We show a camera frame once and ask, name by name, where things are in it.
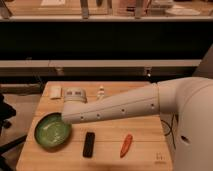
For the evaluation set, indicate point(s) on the green ceramic bowl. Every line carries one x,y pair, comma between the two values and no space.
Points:
51,131

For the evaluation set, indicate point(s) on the white glue bottle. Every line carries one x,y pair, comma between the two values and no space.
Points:
101,93

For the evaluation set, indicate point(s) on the white sponge block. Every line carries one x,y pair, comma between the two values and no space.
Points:
55,92

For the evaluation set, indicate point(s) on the orange plastic carrot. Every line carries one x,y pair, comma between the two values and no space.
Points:
126,145

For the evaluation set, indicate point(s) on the black remote control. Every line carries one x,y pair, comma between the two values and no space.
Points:
89,144

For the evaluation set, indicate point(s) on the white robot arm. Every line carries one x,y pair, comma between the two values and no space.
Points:
191,98

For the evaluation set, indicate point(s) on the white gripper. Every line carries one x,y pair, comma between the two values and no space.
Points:
75,94

